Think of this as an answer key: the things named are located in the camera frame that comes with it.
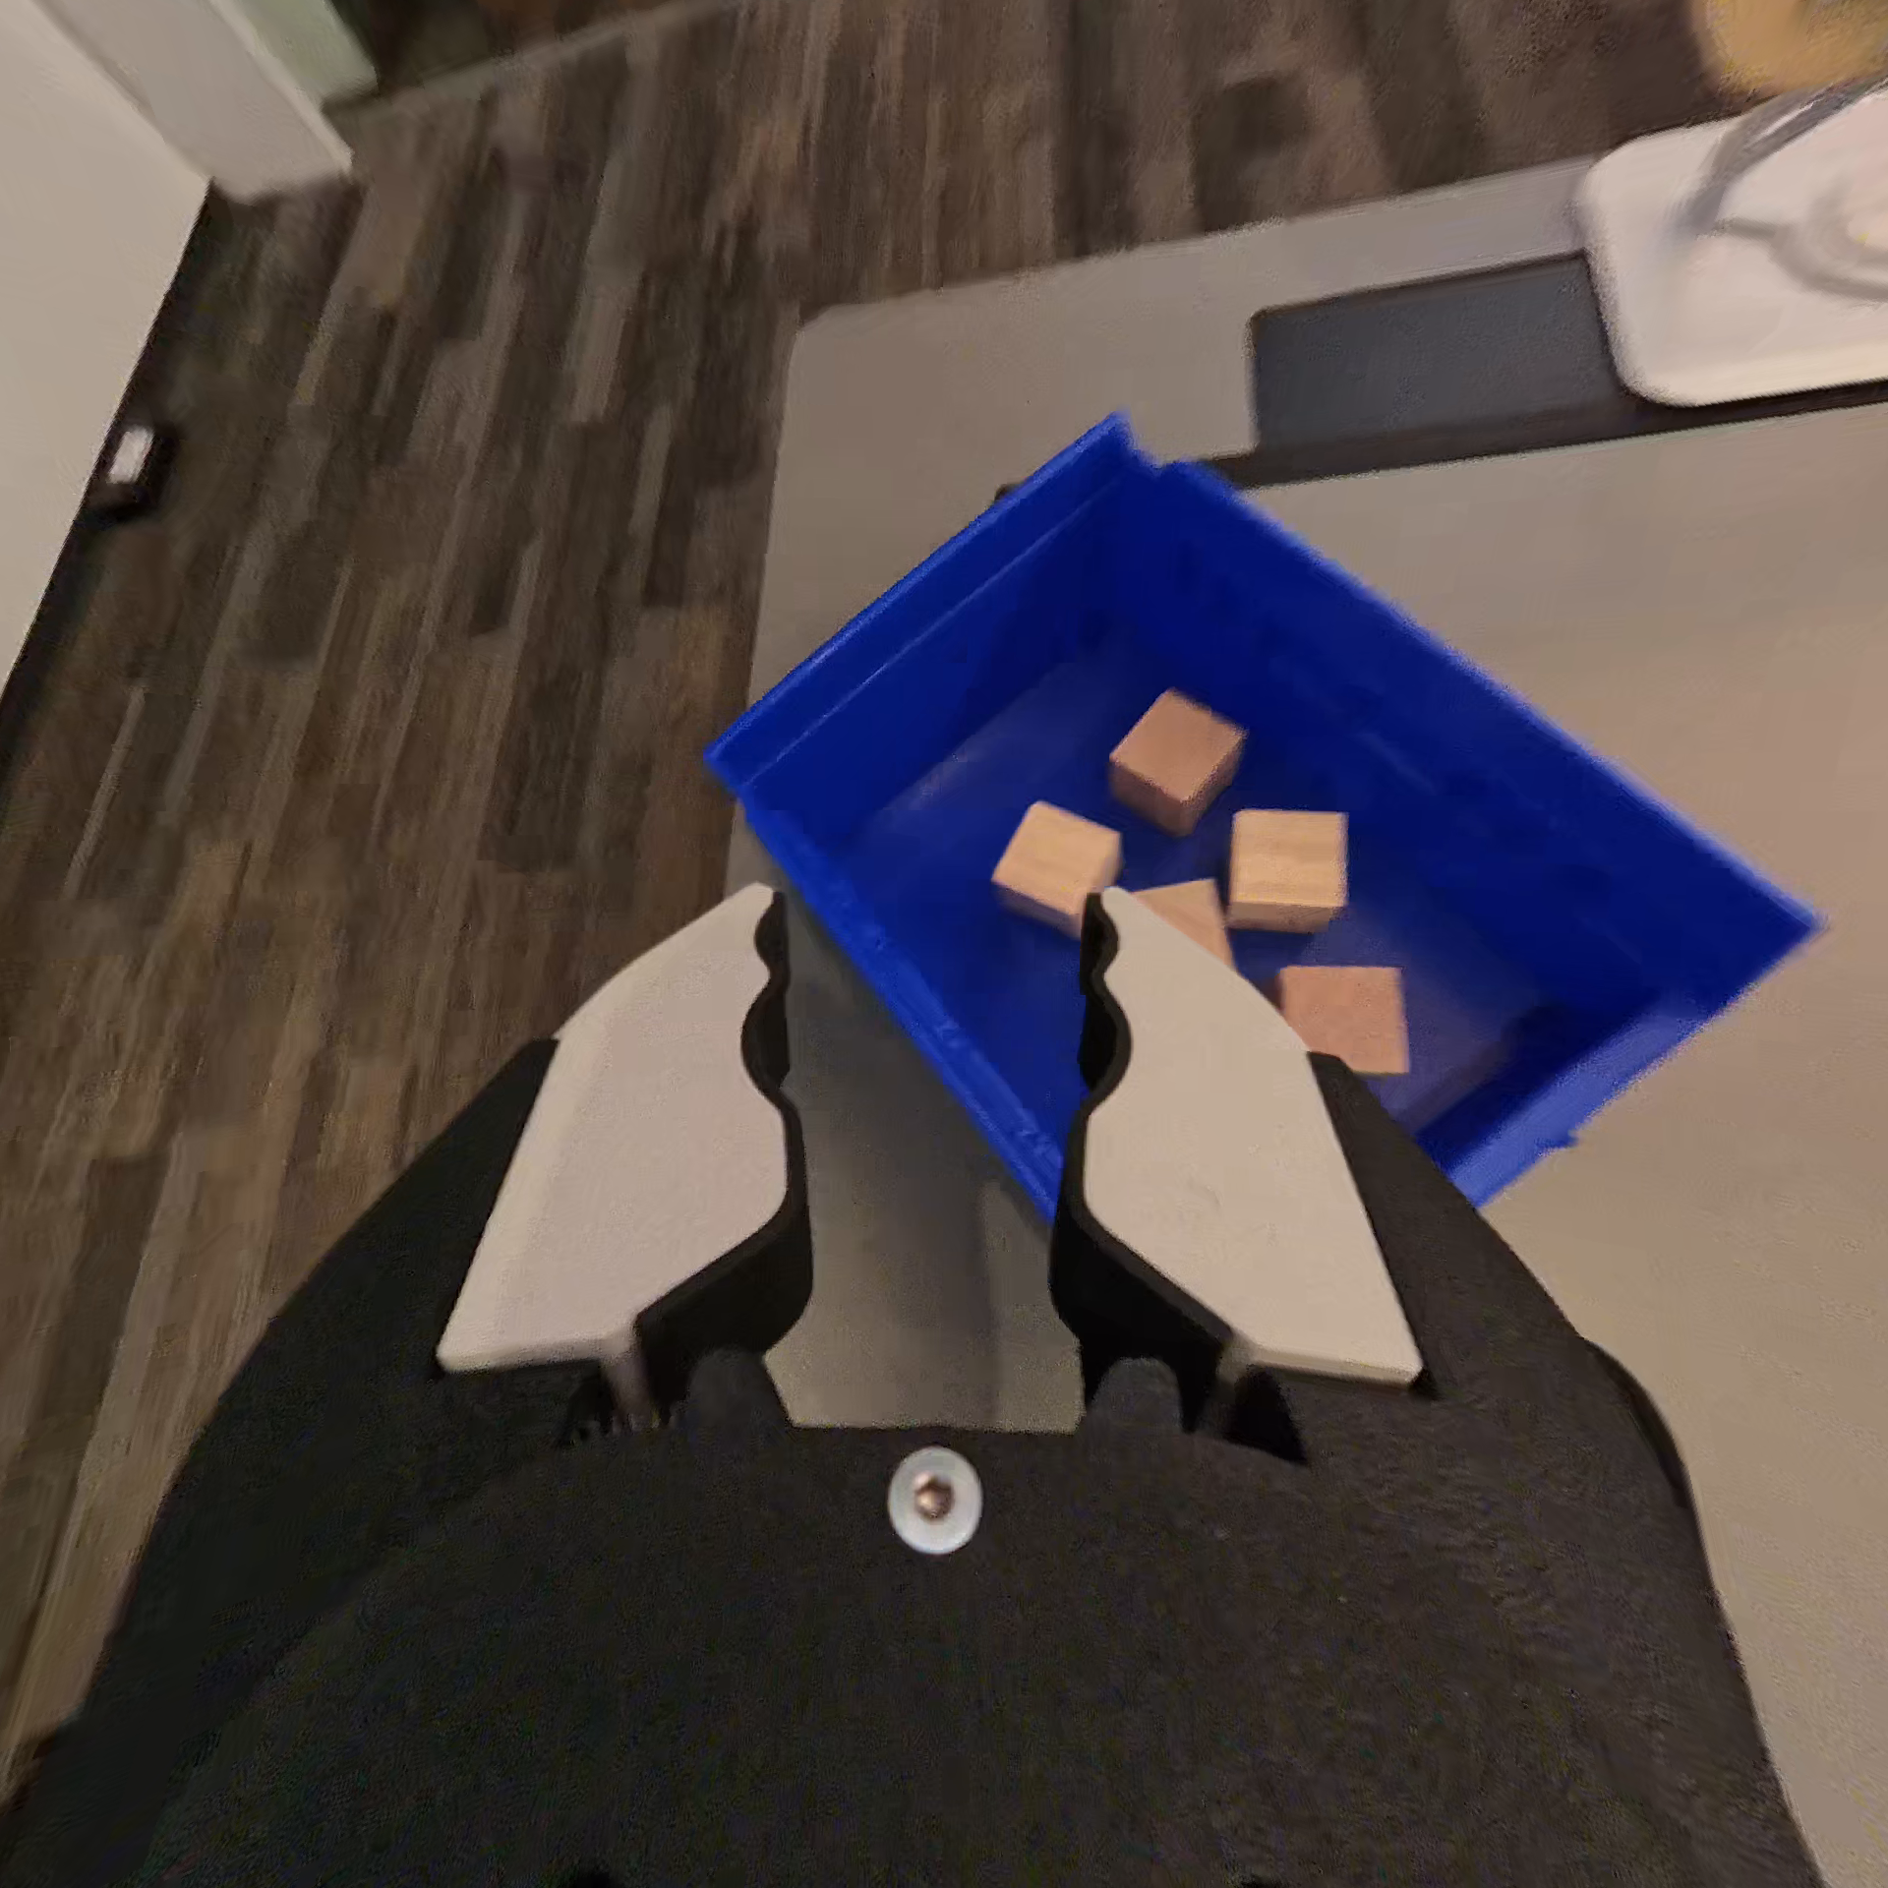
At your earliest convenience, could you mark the black table mat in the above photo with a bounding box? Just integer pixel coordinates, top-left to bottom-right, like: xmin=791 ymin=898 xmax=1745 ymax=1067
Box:
xmin=1249 ymin=259 xmax=1617 ymax=451

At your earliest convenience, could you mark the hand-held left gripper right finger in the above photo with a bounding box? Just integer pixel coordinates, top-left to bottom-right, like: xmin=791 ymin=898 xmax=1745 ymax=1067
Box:
xmin=1050 ymin=885 xmax=1425 ymax=1431

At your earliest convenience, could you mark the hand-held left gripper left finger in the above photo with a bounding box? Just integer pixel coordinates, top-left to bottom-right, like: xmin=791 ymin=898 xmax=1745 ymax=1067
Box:
xmin=436 ymin=884 xmax=813 ymax=1431

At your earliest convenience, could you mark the pile of wooden cubes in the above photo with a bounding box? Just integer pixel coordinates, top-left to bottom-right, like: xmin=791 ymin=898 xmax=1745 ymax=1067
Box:
xmin=992 ymin=686 xmax=1521 ymax=1121

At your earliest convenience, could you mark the small white floor box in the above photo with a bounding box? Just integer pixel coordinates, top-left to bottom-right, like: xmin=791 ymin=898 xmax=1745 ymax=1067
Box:
xmin=93 ymin=417 xmax=178 ymax=511

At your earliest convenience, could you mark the blue plastic bin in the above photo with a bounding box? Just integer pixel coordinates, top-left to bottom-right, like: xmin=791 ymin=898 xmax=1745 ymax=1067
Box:
xmin=702 ymin=412 xmax=1829 ymax=1218

